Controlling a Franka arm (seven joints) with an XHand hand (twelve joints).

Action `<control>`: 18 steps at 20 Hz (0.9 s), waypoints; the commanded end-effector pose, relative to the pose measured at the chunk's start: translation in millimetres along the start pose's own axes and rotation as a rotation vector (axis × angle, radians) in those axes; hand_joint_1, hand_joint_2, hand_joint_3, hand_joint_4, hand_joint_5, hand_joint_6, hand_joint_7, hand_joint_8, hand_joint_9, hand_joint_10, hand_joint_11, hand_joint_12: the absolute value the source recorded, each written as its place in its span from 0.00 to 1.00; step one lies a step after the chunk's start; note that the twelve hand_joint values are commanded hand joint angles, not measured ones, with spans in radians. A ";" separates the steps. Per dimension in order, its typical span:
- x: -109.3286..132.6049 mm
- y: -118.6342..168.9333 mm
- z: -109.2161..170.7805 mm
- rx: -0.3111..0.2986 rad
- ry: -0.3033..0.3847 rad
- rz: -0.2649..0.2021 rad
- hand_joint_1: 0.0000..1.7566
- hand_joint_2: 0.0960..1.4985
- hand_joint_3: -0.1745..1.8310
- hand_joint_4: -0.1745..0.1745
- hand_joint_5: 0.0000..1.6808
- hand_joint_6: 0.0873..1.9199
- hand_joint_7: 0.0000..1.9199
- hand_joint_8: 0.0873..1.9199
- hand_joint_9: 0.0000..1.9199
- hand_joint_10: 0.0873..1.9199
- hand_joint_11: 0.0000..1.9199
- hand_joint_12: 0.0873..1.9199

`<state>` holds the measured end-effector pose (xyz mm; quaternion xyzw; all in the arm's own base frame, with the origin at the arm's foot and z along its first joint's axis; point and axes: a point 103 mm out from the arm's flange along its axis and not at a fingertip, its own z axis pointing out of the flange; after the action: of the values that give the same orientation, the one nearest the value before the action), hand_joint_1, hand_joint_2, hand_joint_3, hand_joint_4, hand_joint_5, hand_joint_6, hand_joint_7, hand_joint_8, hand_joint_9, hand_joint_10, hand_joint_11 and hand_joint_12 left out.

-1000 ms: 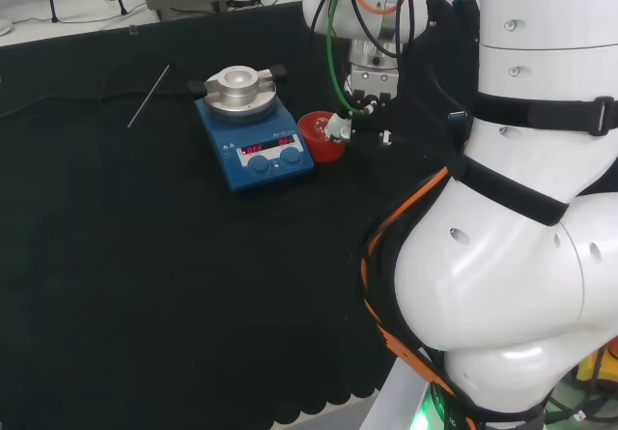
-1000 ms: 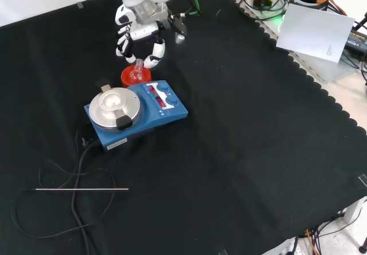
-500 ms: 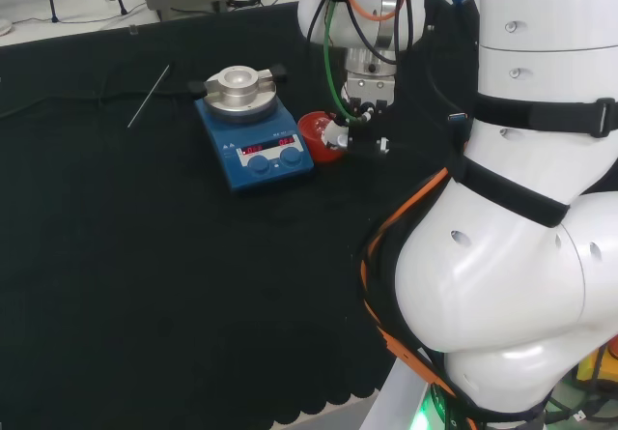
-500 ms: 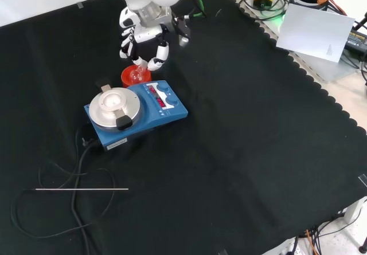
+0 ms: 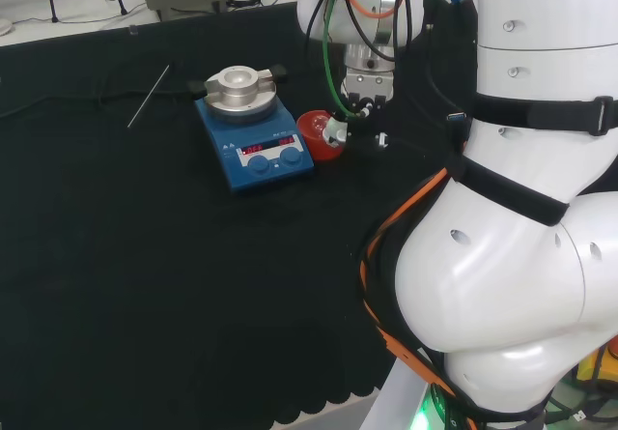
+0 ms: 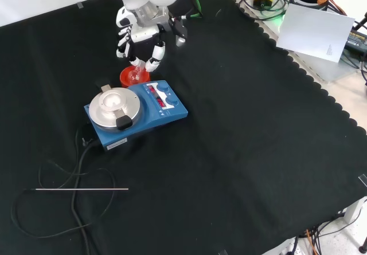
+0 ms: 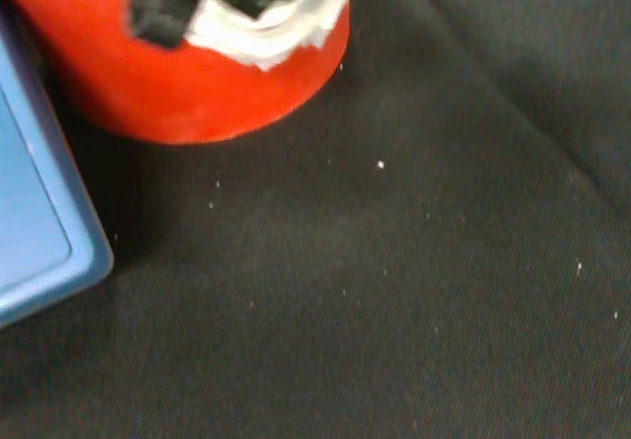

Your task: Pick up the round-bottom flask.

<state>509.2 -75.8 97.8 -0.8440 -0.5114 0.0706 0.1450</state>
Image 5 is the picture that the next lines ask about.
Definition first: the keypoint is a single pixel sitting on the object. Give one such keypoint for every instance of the heater with blue base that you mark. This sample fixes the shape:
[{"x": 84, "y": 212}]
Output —
[{"x": 256, "y": 169}]

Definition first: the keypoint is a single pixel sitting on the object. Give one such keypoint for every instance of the black cloth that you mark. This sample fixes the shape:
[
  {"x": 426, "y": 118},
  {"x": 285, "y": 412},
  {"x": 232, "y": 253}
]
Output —
[{"x": 145, "y": 280}]

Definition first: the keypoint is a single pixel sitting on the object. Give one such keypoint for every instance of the yellow stop button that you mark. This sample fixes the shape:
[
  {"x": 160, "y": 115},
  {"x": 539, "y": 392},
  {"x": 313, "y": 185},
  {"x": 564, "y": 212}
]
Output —
[{"x": 591, "y": 369}]

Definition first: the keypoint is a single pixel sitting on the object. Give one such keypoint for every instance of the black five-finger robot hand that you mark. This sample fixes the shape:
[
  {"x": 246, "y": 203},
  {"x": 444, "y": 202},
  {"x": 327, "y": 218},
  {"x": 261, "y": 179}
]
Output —
[{"x": 369, "y": 87}]

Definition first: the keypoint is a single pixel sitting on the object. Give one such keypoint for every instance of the clear round-bottom flask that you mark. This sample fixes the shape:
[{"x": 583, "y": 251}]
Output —
[{"x": 318, "y": 122}]

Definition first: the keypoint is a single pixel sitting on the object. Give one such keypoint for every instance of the thin silver rod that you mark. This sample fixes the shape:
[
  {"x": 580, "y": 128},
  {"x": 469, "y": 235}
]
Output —
[{"x": 147, "y": 99}]

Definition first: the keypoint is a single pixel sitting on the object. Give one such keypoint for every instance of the clear tape piece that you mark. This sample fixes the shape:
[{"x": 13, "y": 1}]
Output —
[{"x": 132, "y": 30}]

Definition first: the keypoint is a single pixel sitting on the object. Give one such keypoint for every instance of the grey metal base plate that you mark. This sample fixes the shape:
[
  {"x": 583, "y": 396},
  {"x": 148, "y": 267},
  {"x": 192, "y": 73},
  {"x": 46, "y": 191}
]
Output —
[{"x": 391, "y": 401}]

